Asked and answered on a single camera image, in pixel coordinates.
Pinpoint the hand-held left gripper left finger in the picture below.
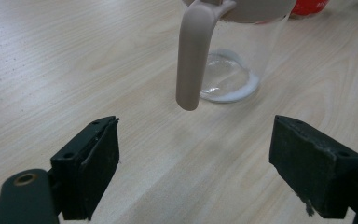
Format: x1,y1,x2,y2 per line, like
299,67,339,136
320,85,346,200
49,115,120,221

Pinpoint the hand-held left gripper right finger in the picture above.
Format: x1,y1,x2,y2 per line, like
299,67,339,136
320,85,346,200
268,115,358,219

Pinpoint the clear jar with beige lid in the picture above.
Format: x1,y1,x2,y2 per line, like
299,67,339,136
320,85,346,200
175,0,297,112

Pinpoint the white bag with red print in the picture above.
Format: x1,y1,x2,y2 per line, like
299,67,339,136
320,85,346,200
290,0,330,17

